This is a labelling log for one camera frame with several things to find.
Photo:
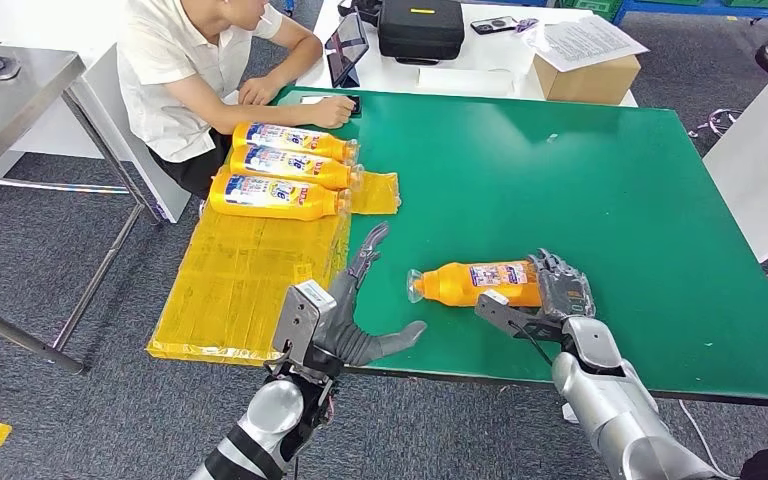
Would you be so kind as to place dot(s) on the small purple packet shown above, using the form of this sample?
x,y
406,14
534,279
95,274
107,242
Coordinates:
x,y
527,24

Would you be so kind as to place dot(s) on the black carrying case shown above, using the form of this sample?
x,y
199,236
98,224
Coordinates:
x,y
420,30

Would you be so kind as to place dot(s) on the blue metal rack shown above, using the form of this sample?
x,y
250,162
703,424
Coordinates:
x,y
689,6

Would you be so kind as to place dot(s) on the tablet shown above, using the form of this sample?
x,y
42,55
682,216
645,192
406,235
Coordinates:
x,y
345,46

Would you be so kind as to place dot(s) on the white board table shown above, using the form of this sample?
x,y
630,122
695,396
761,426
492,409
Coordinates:
x,y
762,166

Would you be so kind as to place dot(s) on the black phone with round camera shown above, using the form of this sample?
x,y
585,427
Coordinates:
x,y
494,25

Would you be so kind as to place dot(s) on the small metal part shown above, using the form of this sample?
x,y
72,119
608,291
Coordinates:
x,y
6,67

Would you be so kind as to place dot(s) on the person's left hand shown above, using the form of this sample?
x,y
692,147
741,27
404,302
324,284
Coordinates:
x,y
258,91

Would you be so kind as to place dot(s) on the stainless steel table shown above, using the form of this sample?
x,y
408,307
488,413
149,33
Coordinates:
x,y
0,106

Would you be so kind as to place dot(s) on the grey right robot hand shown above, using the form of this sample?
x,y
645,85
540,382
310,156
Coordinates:
x,y
563,288

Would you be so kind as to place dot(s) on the yellow taped cardboard mat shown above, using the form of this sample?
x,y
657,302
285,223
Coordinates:
x,y
251,278

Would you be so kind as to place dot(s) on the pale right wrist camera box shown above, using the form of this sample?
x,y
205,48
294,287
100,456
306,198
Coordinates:
x,y
510,318

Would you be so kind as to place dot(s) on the person's right hand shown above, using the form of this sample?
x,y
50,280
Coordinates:
x,y
334,111

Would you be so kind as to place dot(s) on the chrome chair base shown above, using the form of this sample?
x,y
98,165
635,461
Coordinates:
x,y
718,126

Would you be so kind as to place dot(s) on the brown cardboard box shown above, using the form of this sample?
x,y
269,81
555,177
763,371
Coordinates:
x,y
589,85

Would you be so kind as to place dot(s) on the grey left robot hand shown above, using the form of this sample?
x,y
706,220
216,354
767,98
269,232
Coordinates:
x,y
351,331

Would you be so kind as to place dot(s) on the dark smartphone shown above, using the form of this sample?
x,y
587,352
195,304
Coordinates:
x,y
356,104

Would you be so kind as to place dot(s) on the printed paper sheet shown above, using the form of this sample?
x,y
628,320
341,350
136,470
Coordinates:
x,y
586,41

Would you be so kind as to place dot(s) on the orange detergent bottle clear cap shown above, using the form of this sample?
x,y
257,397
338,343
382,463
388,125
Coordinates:
x,y
291,140
271,197
470,285
291,166

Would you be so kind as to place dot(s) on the green plastic crate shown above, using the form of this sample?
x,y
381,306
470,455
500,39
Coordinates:
x,y
592,6

